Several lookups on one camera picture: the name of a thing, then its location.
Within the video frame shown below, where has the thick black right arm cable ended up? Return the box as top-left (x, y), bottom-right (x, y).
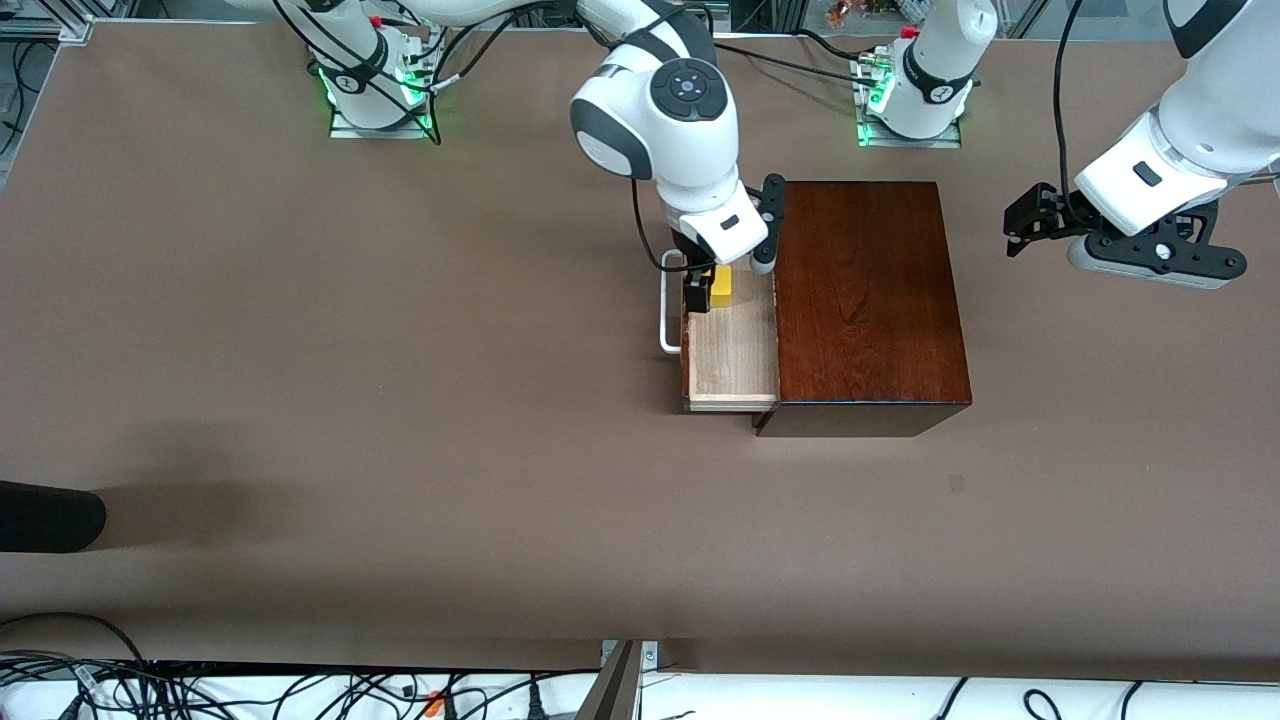
top-left (628, 176), bottom-right (693, 274)

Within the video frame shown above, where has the grey tagged cable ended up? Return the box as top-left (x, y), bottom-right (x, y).
top-left (55, 665), bottom-right (101, 720)

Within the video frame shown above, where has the black looping cable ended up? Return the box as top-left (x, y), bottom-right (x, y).
top-left (0, 612), bottom-right (149, 665)

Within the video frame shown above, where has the light wood drawer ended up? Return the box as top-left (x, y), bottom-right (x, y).
top-left (659, 250), bottom-right (781, 414)

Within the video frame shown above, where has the black padded rod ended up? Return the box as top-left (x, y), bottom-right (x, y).
top-left (0, 480), bottom-right (107, 554)

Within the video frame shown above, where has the aluminium strut with bracket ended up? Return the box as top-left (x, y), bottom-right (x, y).
top-left (575, 640), bottom-right (659, 720)

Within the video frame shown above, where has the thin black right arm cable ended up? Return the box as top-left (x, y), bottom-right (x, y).
top-left (272, 0), bottom-right (441, 147)

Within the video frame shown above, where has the dark wood cabinet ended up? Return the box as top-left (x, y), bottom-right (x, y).
top-left (755, 181), bottom-right (973, 438)

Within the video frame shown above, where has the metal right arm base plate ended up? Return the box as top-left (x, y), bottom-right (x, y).
top-left (328, 40), bottom-right (438, 140)

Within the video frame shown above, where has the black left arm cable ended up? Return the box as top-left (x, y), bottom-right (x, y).
top-left (1052, 0), bottom-right (1091, 223)

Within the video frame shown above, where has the white ledge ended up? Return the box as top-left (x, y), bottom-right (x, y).
top-left (0, 660), bottom-right (1280, 720)

